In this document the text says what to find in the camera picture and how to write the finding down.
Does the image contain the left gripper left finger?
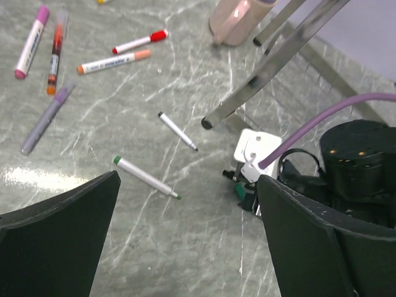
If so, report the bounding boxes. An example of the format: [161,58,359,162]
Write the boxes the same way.
[1,171,121,296]

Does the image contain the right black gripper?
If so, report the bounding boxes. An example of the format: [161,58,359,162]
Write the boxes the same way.
[275,119,395,229]

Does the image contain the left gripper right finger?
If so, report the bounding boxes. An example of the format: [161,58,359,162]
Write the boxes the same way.
[257,175,395,296]

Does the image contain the black marker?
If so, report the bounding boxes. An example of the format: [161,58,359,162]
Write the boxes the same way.
[158,111,199,152]

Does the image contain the black marker cap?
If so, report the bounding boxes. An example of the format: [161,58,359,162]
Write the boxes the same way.
[222,170,238,181]

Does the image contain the purple cap marker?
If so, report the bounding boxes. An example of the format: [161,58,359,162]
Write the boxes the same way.
[20,80,76,156]

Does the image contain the stainless steel dish rack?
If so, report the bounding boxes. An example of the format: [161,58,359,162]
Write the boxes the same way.
[201,1,395,129]

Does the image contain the pink cap marker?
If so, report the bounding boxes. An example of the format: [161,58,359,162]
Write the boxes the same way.
[14,4,50,79]

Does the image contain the pink cup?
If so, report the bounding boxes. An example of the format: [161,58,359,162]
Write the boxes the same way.
[209,0,277,46]

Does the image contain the orange cap marker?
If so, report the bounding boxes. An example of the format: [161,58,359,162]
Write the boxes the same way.
[77,49,152,74]

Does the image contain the dark red marker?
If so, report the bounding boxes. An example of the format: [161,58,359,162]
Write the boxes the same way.
[46,9,68,95]

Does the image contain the red cap marker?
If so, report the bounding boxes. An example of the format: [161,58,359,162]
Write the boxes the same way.
[112,29,169,54]

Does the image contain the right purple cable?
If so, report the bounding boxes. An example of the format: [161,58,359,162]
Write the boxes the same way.
[258,92,396,170]

